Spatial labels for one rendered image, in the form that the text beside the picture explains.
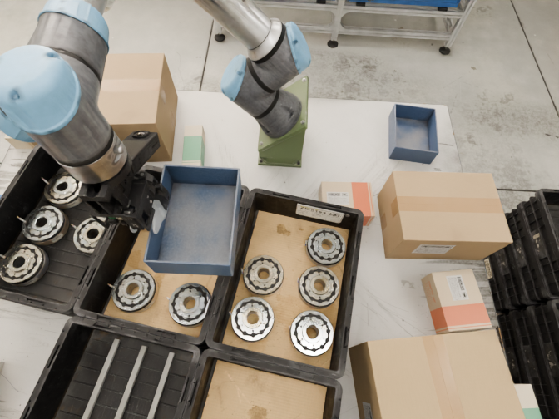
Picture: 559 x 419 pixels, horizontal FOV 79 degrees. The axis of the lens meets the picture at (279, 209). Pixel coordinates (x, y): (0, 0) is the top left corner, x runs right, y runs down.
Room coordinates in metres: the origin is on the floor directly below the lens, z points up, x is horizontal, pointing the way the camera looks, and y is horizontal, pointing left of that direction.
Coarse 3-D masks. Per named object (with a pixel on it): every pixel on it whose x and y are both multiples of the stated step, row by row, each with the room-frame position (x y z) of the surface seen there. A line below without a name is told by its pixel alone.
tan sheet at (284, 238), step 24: (264, 216) 0.41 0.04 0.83; (264, 240) 0.33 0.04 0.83; (288, 240) 0.34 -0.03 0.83; (288, 264) 0.27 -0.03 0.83; (312, 264) 0.28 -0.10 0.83; (240, 288) 0.20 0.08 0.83; (288, 288) 0.21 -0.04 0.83; (288, 312) 0.15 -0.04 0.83; (336, 312) 0.16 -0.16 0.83; (288, 336) 0.09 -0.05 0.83; (312, 336) 0.10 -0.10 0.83; (312, 360) 0.04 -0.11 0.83
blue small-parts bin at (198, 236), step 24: (168, 168) 0.36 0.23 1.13; (192, 168) 0.36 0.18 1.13; (216, 168) 0.36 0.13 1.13; (192, 192) 0.34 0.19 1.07; (216, 192) 0.34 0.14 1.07; (240, 192) 0.35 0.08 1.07; (168, 216) 0.28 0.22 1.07; (192, 216) 0.28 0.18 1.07; (216, 216) 0.29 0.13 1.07; (168, 240) 0.23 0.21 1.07; (192, 240) 0.23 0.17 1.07; (216, 240) 0.24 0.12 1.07; (168, 264) 0.16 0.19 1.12; (192, 264) 0.17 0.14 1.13; (216, 264) 0.17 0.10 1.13
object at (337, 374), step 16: (256, 192) 0.43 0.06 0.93; (272, 192) 0.43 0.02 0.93; (336, 208) 0.40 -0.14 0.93; (352, 208) 0.40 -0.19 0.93; (240, 224) 0.33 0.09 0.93; (240, 240) 0.29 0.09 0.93; (352, 272) 0.23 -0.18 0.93; (224, 288) 0.17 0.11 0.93; (352, 288) 0.19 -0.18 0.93; (352, 304) 0.16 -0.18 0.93; (208, 336) 0.07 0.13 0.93; (240, 352) 0.04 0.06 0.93; (256, 352) 0.04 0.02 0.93; (304, 368) 0.02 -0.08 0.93; (320, 368) 0.02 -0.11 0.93
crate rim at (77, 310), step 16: (240, 208) 0.38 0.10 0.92; (112, 240) 0.27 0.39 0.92; (96, 272) 0.19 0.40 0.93; (80, 304) 0.11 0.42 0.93; (96, 320) 0.08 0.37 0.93; (112, 320) 0.09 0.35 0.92; (208, 320) 0.10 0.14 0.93; (160, 336) 0.06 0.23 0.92; (176, 336) 0.07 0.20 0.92; (192, 336) 0.07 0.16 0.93
